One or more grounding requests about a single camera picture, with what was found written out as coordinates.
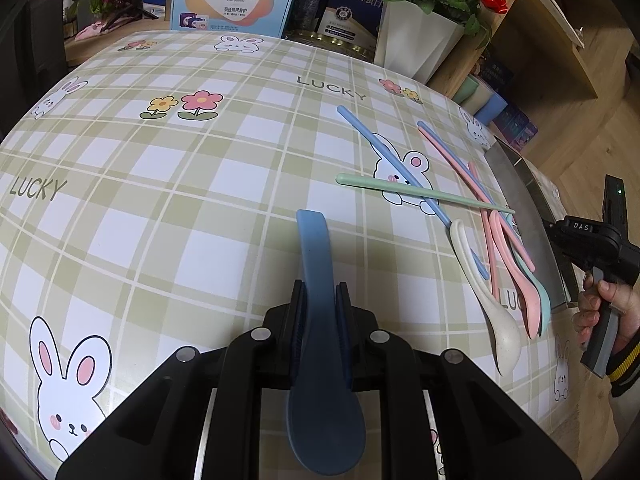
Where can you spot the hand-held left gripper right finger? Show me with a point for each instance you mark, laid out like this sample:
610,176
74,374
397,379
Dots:
345,320

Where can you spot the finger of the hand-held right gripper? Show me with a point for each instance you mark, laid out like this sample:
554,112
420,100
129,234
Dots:
559,240

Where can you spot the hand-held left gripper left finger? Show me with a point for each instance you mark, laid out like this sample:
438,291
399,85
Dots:
298,320

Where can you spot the stainless steel tray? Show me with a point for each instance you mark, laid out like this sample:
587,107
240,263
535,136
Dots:
525,220

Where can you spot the dark blue spoon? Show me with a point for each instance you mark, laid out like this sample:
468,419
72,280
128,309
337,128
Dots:
312,260

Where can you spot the teal green spoon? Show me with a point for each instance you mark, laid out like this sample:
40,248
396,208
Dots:
543,300

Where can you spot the pink spoon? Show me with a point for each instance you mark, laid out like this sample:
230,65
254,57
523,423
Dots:
530,305

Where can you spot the cream white spoon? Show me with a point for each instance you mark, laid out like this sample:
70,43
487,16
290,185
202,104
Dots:
502,330

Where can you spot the green chopstick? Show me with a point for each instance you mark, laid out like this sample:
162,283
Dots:
400,188

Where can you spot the blue chopstick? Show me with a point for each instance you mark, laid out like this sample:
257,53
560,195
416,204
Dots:
380,149

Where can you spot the person's right forearm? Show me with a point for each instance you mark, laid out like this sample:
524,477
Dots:
627,360

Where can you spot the person's right hand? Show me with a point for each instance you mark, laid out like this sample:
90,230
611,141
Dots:
607,292

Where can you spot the blue cup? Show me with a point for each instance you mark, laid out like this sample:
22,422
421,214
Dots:
492,112

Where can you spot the beige cup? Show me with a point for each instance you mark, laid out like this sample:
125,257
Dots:
481,101

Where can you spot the green cup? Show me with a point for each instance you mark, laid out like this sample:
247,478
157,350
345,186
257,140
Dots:
464,94

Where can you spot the dark box in shelf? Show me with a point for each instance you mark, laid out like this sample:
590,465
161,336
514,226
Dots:
495,72

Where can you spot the wooden shelf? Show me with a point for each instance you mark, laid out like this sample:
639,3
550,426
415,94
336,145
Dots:
540,60

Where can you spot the plaid bunny print tablecloth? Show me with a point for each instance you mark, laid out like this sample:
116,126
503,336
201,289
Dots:
150,210

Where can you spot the white flower pot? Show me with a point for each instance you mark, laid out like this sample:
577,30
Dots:
415,45

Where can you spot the gold round tray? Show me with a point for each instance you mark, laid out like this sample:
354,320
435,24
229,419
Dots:
330,45

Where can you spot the light blue printed box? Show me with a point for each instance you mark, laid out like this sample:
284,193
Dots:
235,5

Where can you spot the wooden side table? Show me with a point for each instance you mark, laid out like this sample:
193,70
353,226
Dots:
100,50

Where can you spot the pink cloth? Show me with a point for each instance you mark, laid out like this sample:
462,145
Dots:
91,31

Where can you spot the black chair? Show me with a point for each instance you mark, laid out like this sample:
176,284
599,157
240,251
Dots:
45,40

